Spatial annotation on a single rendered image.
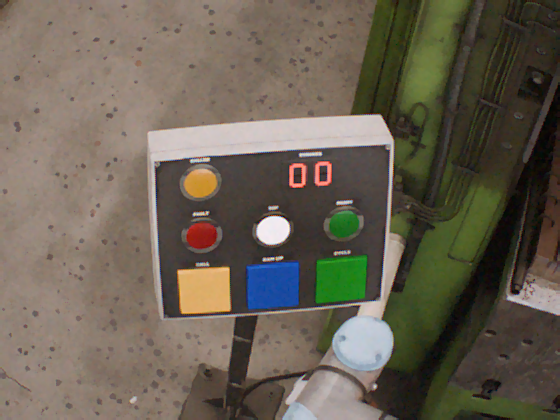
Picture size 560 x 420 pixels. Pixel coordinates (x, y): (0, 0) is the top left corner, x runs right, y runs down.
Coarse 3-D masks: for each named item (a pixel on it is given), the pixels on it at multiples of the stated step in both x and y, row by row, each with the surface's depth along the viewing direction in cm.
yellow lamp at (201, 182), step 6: (192, 174) 175; (198, 174) 175; (204, 174) 175; (210, 174) 176; (186, 180) 175; (192, 180) 176; (198, 180) 176; (204, 180) 176; (210, 180) 176; (186, 186) 176; (192, 186) 176; (198, 186) 176; (204, 186) 176; (210, 186) 177; (192, 192) 177; (198, 192) 177; (204, 192) 177; (210, 192) 177
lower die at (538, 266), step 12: (552, 144) 211; (552, 156) 207; (552, 168) 205; (552, 180) 204; (552, 192) 203; (552, 204) 202; (552, 216) 200; (540, 228) 200; (552, 228) 199; (540, 240) 198; (552, 240) 198; (540, 252) 197; (552, 252) 197; (528, 264) 202; (540, 264) 199; (552, 264) 197; (552, 276) 201
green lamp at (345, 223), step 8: (336, 216) 183; (344, 216) 183; (352, 216) 183; (328, 224) 183; (336, 224) 183; (344, 224) 183; (352, 224) 184; (336, 232) 184; (344, 232) 184; (352, 232) 184
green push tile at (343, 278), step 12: (324, 264) 186; (336, 264) 186; (348, 264) 187; (360, 264) 187; (324, 276) 187; (336, 276) 187; (348, 276) 188; (360, 276) 188; (324, 288) 188; (336, 288) 189; (348, 288) 189; (360, 288) 189; (324, 300) 189; (336, 300) 190
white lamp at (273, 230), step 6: (276, 216) 181; (264, 222) 181; (270, 222) 181; (276, 222) 181; (282, 222) 182; (258, 228) 181; (264, 228) 182; (270, 228) 182; (276, 228) 182; (282, 228) 182; (288, 228) 182; (258, 234) 182; (264, 234) 182; (270, 234) 182; (276, 234) 182; (282, 234) 183; (264, 240) 183; (270, 240) 183; (276, 240) 183; (282, 240) 183
